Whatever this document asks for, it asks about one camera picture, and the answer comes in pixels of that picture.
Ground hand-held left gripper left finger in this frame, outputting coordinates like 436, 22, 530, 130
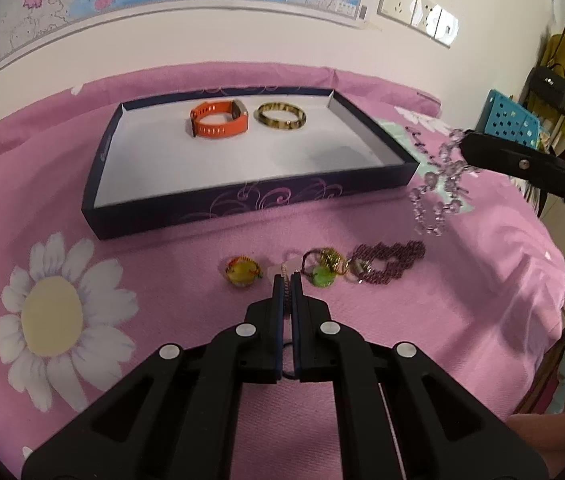
21, 275, 287, 480

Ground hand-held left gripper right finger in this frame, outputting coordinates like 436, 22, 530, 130
291, 275, 549, 480

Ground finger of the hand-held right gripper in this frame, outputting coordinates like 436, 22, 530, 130
461, 130, 565, 226

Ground pink spring hair clip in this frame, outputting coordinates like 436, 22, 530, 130
267, 259, 308, 292

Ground clear crystal bead bracelet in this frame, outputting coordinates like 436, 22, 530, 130
409, 127, 482, 237

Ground purple beaded bracelet gold charm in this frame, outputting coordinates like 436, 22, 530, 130
319, 240, 426, 286

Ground dark blue jewelry box tray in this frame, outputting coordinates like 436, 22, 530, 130
81, 87, 421, 241

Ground person's right forearm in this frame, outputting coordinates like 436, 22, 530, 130
507, 350, 565, 461

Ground black handbag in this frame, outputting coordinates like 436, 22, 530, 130
527, 62, 565, 114

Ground blue perforated basket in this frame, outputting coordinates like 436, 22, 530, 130
473, 89, 544, 152

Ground yellow bead charm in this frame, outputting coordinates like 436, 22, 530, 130
220, 255, 264, 289

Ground pink floral blanket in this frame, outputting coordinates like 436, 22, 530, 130
0, 62, 565, 480

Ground tortoiseshell bangle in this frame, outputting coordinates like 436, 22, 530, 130
254, 101, 308, 132

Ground orange smart watch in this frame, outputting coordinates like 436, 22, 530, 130
185, 100, 250, 138

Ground white wall sockets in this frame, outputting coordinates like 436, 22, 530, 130
410, 0, 461, 49

